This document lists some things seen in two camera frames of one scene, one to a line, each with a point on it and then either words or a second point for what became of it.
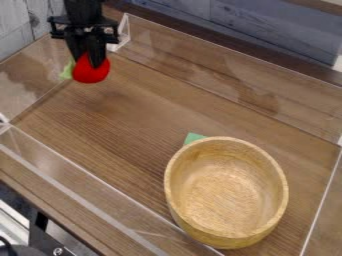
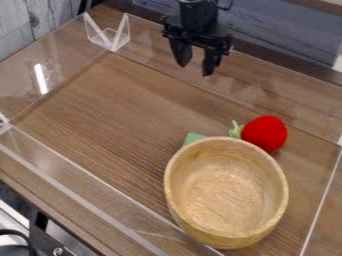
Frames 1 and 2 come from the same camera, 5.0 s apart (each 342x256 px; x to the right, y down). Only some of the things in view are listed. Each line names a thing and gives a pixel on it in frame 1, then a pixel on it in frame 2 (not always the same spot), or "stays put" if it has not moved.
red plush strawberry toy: (88, 73) to (267, 131)
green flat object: (192, 137) stays put
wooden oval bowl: (226, 190) stays put
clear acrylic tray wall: (110, 220) stays put
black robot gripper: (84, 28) to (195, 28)
